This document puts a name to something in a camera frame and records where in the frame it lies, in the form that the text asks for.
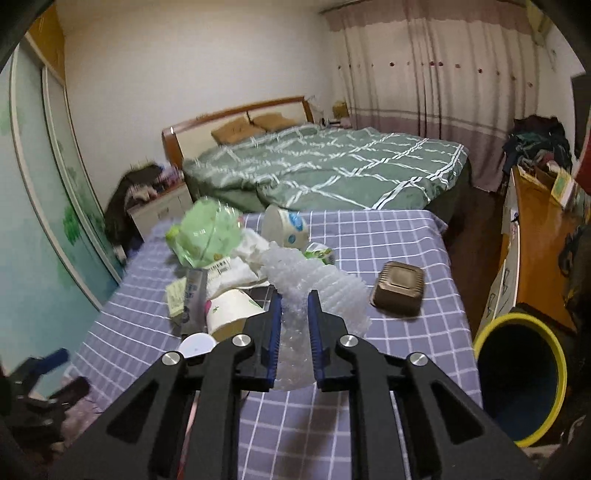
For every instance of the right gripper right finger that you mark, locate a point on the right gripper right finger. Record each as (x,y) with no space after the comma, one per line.
(408,418)

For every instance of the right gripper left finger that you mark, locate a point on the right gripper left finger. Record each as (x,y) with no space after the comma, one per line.
(181,415)

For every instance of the clear bubble wrap sheet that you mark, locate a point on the clear bubble wrap sheet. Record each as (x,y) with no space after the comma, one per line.
(294,276)

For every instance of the green plastic snack bag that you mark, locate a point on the green plastic snack bag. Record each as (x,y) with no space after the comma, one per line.
(208,232)

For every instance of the yellow rimmed trash bin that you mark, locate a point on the yellow rimmed trash bin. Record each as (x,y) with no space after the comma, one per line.
(523,375)

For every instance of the white round lid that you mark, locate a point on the white round lid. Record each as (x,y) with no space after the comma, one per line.
(196,344)

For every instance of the grey toothpaste tube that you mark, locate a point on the grey toothpaste tube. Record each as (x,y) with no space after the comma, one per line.
(193,315)

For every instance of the white paper cup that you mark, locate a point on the white paper cup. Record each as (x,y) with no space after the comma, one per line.
(225,314)

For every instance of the brown plastic food tray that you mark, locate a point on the brown plastic food tray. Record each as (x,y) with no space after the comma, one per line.
(399,289)

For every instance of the white paper packaging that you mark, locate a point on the white paper packaging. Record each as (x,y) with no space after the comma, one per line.
(242,269)

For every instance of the wooden desk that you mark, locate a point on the wooden desk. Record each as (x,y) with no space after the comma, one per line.
(534,230)

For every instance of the small green drink carton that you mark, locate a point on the small green drink carton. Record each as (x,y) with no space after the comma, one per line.
(321,252)

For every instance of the sliding wardrobe door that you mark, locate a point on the sliding wardrobe door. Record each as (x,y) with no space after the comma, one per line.
(57,267)

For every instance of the white bedside cabinet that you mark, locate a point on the white bedside cabinet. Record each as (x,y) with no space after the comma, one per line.
(171,204)

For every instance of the white round tub container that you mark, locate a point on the white round tub container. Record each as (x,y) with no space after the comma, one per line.
(287,228)

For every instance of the dark clothes pile on cabinet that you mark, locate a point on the dark clothes pile on cabinet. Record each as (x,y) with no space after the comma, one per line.
(136,187)

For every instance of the green checked duvet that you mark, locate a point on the green checked duvet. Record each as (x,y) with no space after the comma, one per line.
(308,168)

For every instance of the wooden bed headboard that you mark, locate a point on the wooden bed headboard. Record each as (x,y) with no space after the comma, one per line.
(189,138)

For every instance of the brown pillow left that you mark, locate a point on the brown pillow left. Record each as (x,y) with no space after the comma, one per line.
(236,131)

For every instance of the brown pillow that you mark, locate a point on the brown pillow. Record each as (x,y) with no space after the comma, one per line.
(273,122)
(236,131)

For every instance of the clothes pile on desk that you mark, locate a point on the clothes pile on desk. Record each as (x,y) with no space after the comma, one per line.
(534,141)

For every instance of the brown pillow right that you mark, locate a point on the brown pillow right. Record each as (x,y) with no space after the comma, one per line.
(273,122)

